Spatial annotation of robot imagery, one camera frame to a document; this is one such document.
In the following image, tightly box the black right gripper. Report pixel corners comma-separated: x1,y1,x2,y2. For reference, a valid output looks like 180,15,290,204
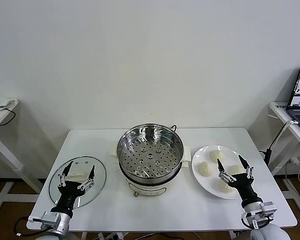
216,154,264,208

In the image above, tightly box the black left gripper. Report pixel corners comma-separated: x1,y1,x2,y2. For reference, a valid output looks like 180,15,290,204
51,161,96,214

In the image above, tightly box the white steamed baozi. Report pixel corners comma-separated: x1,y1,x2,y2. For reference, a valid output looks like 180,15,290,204
209,149,227,163
217,180,237,195
197,161,213,177
228,164,246,176

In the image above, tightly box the round glass pot lid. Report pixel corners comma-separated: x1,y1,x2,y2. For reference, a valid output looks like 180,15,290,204
48,156,107,208

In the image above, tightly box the stainless steel steamer basket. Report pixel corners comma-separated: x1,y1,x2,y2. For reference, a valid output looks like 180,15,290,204
116,123,185,179

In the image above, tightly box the white round plate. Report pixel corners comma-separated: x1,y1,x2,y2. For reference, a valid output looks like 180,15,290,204
191,144,255,200

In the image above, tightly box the white side table with laptop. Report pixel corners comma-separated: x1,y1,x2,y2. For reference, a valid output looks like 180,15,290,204
269,101,300,213

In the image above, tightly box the grey open laptop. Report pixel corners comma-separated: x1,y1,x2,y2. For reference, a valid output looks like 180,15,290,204
285,64,300,138

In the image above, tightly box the white folded cloth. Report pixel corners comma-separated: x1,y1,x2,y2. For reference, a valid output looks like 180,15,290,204
0,96,19,113

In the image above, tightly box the black laptop charger cable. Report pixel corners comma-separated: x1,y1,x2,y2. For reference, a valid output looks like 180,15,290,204
259,121,292,166

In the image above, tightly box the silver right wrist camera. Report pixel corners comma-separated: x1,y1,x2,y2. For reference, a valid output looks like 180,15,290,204
258,201,277,220

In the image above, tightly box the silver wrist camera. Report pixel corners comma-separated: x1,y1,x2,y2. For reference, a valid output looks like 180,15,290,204
27,211,61,229
258,201,277,220

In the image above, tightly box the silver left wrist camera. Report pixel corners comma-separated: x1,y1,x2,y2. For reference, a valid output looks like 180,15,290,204
27,211,61,229

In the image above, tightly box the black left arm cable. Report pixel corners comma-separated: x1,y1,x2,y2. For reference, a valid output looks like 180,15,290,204
14,216,45,237

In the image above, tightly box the black cable on side table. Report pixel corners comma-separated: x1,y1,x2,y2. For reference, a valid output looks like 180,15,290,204
0,106,17,127

